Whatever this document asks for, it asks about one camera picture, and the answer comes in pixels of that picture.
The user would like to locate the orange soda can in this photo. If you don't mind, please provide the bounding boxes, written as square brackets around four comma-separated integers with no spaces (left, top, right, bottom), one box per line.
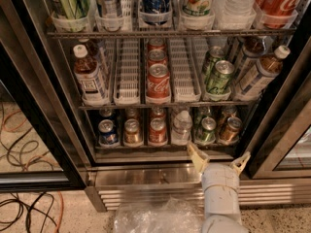
[218,105,237,125]
[219,116,242,141]

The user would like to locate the red cola can middle front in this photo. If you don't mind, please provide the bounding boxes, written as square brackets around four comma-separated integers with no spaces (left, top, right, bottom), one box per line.
[147,64,170,98]

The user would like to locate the red soda can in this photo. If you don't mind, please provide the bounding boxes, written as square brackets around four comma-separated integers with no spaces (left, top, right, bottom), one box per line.
[149,117,166,144]
[150,107,166,119]

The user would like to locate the red cola bottle top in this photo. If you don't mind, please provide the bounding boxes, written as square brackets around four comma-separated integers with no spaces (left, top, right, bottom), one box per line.
[256,0,299,29]

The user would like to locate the tea bottle left behind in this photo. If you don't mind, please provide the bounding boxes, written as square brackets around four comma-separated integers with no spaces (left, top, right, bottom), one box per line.
[79,38,110,81]

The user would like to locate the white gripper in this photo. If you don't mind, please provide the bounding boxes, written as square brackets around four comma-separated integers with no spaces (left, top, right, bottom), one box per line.
[187,141,251,191]

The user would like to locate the blue soda can front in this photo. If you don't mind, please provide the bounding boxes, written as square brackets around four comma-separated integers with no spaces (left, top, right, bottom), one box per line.
[98,119,119,145]

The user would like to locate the left glass fridge door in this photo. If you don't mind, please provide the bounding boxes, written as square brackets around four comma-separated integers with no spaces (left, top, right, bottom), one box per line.
[0,0,88,192]

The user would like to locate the empty white tray left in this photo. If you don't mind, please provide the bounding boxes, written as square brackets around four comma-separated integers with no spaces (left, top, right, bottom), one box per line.
[114,39,141,106]

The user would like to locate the blue soda can behind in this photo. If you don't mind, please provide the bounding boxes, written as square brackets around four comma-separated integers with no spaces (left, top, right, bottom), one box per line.
[99,109,116,121]

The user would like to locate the green soda can bottom behind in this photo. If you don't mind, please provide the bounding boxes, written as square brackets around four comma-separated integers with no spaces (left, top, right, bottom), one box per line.
[194,106,213,124]

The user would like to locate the silver can top shelf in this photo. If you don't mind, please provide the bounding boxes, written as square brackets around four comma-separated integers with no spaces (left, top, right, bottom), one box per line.
[96,0,122,18]

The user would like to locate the orange soda can front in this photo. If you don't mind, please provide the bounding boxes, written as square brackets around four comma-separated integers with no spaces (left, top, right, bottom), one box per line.
[219,116,242,141]

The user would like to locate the steel fridge base grille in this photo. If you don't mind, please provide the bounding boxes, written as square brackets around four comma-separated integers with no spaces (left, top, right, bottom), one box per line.
[85,163,311,212]

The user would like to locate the red cola can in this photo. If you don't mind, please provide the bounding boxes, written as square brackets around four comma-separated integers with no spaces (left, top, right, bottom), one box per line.
[147,50,168,67]
[148,38,166,50]
[147,64,170,98]

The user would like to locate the black cables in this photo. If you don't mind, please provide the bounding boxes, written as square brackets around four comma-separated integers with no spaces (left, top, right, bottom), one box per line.
[0,100,59,233]

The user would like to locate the clear plastic bag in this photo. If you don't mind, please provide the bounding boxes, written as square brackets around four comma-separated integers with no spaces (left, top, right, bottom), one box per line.
[113,197,204,233]

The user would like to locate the green soda can bottom front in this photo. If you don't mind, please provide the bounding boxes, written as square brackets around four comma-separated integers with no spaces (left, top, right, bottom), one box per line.
[195,116,216,143]

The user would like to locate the tea bottle left front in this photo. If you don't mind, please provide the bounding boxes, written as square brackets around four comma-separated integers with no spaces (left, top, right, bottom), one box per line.
[73,45,106,101]

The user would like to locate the blue soda can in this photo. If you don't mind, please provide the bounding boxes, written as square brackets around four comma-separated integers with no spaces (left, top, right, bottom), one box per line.
[99,109,116,121]
[98,119,119,145]

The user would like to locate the green can middle front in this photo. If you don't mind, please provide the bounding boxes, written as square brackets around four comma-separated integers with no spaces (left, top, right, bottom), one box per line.
[206,60,234,95]

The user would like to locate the gold soda can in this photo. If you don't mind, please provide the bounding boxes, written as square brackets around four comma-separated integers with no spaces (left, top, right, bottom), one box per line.
[125,108,140,120]
[124,118,142,145]

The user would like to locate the tea bottle right behind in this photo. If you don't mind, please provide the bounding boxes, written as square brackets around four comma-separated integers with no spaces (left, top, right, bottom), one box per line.
[234,36,266,82]

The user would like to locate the tea bottle right front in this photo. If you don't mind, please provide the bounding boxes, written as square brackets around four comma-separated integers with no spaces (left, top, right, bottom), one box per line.
[235,45,291,97]

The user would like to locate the clear water bottle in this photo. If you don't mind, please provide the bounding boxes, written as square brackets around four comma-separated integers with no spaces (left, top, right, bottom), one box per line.
[171,111,192,146]

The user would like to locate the empty white tray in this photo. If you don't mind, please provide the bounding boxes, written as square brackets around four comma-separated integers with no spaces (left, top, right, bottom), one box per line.
[169,39,201,103]
[114,39,141,106]

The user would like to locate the glass fridge door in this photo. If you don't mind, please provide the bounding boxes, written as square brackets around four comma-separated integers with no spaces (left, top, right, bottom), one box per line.
[244,39,311,180]
[0,0,88,192]

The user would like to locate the tea bottle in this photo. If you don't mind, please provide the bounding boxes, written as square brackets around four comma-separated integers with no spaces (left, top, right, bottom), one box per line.
[73,45,106,101]
[234,36,266,82]
[235,45,291,97]
[79,38,110,81]

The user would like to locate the gold soda can behind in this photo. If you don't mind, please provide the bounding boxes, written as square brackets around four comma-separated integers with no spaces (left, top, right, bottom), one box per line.
[125,108,140,120]

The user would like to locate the red soda can bottom behind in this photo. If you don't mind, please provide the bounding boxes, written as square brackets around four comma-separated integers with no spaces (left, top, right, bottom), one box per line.
[150,107,166,119]

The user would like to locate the right glass fridge door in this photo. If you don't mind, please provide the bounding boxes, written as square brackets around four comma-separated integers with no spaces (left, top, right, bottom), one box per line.
[244,39,311,180]

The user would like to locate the green soda can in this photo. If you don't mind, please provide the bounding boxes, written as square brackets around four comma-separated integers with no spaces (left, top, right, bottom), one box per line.
[194,106,213,124]
[195,116,216,143]

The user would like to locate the gold soda can front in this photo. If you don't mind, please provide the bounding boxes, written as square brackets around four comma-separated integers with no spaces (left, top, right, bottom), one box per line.
[124,118,142,145]

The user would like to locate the red soda can bottom front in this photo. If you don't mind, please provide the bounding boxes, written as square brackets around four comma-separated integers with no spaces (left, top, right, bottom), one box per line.
[149,117,166,144]

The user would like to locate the green can middle behind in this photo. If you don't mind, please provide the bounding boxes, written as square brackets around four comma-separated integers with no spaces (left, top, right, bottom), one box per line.
[202,46,225,78]

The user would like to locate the orange soda can behind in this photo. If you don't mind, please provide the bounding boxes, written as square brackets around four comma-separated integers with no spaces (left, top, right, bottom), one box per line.
[218,105,237,125]

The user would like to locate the empty white tray right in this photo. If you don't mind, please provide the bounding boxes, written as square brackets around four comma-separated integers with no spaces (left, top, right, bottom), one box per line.
[169,39,201,103]

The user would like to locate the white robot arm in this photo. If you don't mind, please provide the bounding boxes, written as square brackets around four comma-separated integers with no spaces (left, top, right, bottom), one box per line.
[187,141,251,233]

